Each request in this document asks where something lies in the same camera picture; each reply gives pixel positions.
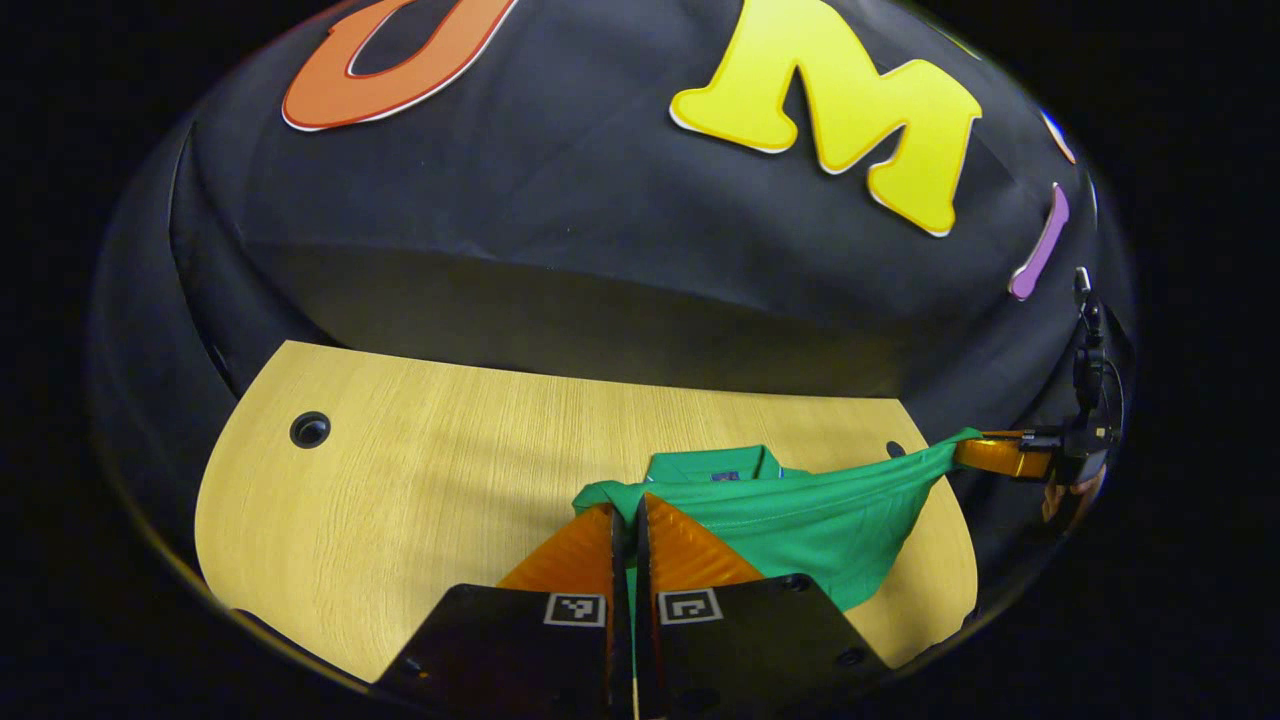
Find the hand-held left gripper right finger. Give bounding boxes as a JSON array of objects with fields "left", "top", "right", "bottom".
[{"left": 635, "top": 491, "right": 893, "bottom": 720}]

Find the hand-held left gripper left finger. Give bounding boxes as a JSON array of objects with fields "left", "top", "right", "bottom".
[{"left": 374, "top": 502, "right": 634, "bottom": 720}]

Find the green T-shirt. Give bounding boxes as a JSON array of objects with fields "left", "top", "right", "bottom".
[{"left": 571, "top": 427, "right": 987, "bottom": 614}]

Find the black backdrop cloth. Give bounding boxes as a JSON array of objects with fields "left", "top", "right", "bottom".
[{"left": 88, "top": 0, "right": 1138, "bottom": 623}]

